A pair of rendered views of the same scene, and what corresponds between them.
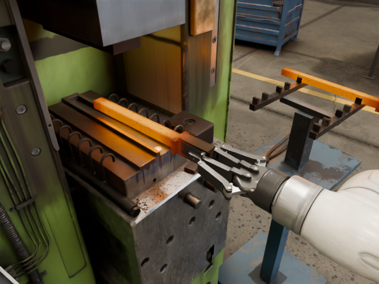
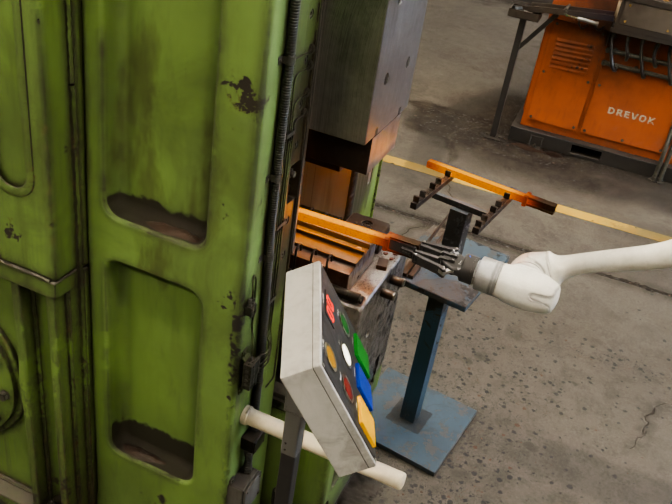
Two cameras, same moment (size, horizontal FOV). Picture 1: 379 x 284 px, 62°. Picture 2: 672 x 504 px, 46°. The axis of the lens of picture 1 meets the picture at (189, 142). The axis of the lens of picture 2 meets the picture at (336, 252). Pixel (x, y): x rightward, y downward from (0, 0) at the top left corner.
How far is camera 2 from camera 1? 1.50 m
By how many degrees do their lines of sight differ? 19
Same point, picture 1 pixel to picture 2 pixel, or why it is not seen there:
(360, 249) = (529, 291)
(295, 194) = (488, 267)
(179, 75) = (347, 177)
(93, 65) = not seen: hidden behind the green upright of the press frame
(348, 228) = (521, 281)
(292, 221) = (488, 284)
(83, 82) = not seen: hidden behind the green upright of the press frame
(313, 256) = (456, 388)
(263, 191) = (467, 268)
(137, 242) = (358, 327)
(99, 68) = not seen: hidden behind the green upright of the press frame
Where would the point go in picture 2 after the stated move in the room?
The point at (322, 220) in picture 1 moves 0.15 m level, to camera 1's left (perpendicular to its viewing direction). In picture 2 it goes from (507, 279) to (453, 283)
